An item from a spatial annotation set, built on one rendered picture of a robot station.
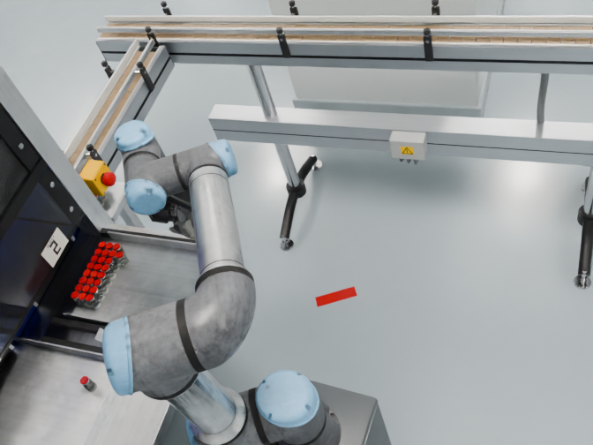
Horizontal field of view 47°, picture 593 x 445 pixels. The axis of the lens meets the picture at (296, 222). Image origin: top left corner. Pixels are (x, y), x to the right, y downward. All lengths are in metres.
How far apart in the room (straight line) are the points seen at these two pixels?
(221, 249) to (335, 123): 1.41
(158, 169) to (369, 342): 1.43
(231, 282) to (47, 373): 0.85
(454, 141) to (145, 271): 1.15
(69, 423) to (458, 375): 1.34
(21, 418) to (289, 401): 0.70
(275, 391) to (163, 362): 0.41
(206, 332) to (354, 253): 1.80
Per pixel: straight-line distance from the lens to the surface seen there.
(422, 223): 2.81
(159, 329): 1.03
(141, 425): 1.63
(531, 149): 2.38
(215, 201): 1.20
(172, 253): 1.83
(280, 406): 1.38
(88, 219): 1.93
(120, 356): 1.05
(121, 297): 1.82
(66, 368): 1.79
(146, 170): 1.33
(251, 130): 2.61
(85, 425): 1.69
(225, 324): 1.02
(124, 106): 2.24
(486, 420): 2.41
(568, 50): 2.07
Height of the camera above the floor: 2.26
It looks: 51 degrees down
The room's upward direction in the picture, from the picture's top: 20 degrees counter-clockwise
